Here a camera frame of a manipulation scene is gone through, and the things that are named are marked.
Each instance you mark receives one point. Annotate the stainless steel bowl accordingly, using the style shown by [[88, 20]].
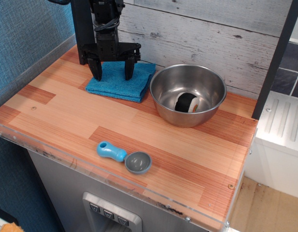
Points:
[[207, 85]]

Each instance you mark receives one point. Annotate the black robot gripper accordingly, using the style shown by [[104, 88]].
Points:
[[108, 48]]

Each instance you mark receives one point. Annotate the grey toy fridge cabinet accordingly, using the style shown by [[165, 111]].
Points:
[[99, 194]]

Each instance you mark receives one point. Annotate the dark right vertical post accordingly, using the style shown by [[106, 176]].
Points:
[[276, 59]]

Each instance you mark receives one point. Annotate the clear acrylic edge guard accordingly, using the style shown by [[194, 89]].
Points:
[[216, 150]]

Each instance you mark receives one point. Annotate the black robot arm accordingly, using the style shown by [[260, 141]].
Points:
[[107, 16]]

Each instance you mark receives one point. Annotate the blue grey toy scoop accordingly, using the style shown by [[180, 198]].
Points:
[[136, 162]]

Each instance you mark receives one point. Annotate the white toy sink unit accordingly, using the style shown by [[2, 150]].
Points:
[[273, 159]]

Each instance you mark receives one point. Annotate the toy sushi roll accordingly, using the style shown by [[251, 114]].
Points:
[[186, 102]]

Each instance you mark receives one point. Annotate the silver dispenser button panel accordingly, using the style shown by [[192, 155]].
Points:
[[104, 216]]

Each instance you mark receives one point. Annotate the blue towel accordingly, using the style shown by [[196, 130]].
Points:
[[113, 83]]

